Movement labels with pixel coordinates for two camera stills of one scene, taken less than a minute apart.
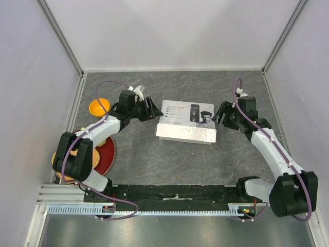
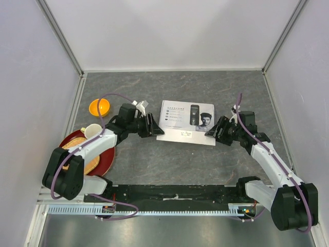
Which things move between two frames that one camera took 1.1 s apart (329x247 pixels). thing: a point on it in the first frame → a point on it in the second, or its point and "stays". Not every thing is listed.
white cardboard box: [186, 122] stays
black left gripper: [151, 112] → [152, 129]
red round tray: [106, 154] stays
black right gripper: [225, 108] → [222, 123]
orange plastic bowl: [96, 108] stays
